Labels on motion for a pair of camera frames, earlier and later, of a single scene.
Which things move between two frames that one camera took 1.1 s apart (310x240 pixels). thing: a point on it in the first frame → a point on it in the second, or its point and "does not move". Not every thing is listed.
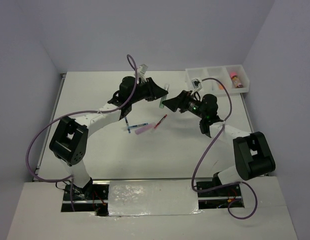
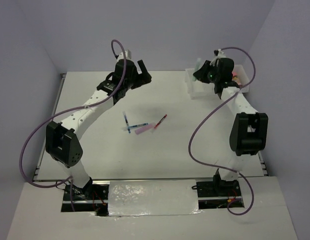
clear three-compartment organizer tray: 235,78 does not move
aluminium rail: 117,179 does not move
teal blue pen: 137,125 does not move
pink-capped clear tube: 235,80 does not move
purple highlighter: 144,128 does not move
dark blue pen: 129,131 does not move
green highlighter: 166,87 → 197,67
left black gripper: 154,91 → 142,79
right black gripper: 181,101 → 201,74
